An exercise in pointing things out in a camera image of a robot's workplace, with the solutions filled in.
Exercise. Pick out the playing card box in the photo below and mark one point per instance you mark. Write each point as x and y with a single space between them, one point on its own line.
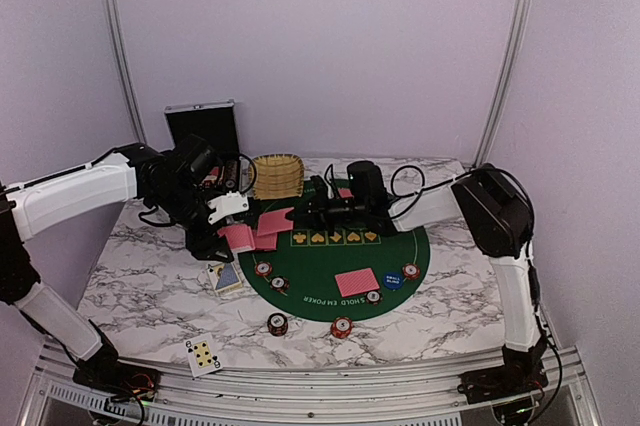
224 278

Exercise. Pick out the red playing card deck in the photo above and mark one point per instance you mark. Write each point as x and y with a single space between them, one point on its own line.
239 237

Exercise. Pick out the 5 chip stack mat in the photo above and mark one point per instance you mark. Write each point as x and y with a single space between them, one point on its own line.
411 271

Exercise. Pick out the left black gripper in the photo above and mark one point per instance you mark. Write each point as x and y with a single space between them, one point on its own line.
202 244

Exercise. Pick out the face-up six of spades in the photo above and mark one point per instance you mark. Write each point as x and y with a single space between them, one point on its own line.
201 358

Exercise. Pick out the right chip row in case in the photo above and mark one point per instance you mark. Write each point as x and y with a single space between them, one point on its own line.
231 175

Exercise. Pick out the left aluminium frame post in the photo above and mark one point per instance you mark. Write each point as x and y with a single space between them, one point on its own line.
117 42

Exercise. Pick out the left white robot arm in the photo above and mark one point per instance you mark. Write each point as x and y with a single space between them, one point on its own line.
167 180

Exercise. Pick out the dealt card seat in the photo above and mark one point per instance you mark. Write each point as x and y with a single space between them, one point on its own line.
356 282
345 193
266 242

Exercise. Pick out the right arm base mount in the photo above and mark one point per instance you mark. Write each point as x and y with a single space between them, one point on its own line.
501 382

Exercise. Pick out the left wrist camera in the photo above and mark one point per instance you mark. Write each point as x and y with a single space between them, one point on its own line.
226 205

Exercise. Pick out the blue small blind button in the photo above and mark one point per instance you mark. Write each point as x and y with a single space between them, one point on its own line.
393 281

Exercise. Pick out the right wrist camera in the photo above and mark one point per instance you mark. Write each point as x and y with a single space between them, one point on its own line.
367 186

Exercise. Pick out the right aluminium frame post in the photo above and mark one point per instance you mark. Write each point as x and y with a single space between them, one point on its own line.
514 43

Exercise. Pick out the red tan 5 chip stack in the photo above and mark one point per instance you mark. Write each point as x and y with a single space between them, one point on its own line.
341 327

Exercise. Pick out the woven bamboo basket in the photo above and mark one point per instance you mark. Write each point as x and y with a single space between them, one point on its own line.
279 176

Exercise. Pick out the black red 100 chip stack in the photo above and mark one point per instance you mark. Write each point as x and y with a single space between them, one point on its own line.
277 324

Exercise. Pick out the boxed card deck in case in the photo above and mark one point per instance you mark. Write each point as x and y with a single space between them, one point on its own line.
212 177

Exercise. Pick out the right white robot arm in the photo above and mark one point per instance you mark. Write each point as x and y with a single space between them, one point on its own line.
494 205

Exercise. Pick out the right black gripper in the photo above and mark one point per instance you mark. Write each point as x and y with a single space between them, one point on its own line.
319 213

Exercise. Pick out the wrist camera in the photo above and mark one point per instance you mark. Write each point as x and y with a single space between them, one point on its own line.
367 186
226 205

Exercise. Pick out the dealt card bottom seat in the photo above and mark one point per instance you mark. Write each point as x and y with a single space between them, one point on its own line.
356 282

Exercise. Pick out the dealt card top seat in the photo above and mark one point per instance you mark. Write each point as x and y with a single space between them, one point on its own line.
345 193

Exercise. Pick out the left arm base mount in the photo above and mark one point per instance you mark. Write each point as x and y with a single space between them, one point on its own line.
122 380

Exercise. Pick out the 100 chip stack bottom mat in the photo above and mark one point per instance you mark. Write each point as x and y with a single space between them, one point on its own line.
374 297

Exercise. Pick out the round green poker mat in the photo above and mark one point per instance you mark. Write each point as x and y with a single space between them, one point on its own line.
310 260

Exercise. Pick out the aluminium front rail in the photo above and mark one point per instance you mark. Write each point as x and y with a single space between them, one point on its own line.
420 393

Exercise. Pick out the aluminium frame post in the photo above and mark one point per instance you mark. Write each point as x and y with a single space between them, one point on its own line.
117 42
514 43

